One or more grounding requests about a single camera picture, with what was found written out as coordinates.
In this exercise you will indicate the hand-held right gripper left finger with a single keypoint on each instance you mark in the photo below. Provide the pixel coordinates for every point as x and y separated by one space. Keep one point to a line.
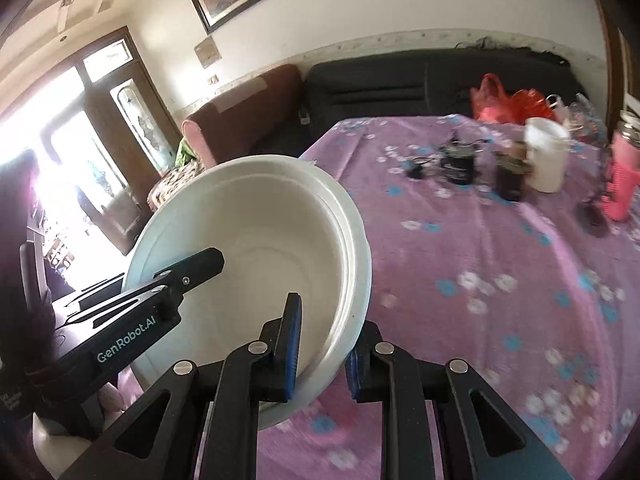
292 345

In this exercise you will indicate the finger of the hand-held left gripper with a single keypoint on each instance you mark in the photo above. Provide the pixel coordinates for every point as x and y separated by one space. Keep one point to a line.
200 265
90 297

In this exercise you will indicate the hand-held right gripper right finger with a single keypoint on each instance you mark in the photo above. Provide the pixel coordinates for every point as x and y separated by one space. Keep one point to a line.
352 370

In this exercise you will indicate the large white paper bowl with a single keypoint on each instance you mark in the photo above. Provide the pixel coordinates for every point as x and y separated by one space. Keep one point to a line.
285 410

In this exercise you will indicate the person's left hand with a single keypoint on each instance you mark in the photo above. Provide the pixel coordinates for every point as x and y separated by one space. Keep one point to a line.
111 397

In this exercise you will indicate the woven rattan stool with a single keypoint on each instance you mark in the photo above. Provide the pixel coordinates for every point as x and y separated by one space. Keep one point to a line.
170 185

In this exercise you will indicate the green cloth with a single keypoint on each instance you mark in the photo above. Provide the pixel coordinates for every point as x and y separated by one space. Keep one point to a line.
185 152

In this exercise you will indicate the brown armchair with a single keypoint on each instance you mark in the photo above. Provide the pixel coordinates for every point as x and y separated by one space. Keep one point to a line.
240 120

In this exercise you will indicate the wooden glass door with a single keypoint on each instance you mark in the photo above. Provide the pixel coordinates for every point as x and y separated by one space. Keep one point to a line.
105 120

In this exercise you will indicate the black box device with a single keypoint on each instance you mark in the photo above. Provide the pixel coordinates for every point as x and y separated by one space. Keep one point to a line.
457 167

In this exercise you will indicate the dark bottle with brown cap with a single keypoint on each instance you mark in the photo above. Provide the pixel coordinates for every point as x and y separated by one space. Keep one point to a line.
510 180

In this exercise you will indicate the black sofa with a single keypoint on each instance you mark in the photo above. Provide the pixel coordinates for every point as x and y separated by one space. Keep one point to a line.
390 90

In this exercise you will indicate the white plastic jar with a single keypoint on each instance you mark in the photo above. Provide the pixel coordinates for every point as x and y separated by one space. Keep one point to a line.
547 160

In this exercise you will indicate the red plastic bag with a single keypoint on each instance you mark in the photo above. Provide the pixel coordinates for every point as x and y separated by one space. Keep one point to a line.
492 102

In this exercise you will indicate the orange-red plastic bag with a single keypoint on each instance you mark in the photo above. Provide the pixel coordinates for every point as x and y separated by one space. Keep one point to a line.
532 105

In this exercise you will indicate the pink thermos with knitted sleeve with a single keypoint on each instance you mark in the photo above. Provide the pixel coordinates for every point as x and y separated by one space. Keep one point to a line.
622 185

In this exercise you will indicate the clear plastic bag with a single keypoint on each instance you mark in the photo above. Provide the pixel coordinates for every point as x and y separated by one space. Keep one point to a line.
580 115

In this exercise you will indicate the beige wall panel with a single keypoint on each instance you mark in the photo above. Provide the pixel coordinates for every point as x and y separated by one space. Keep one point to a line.
207 53

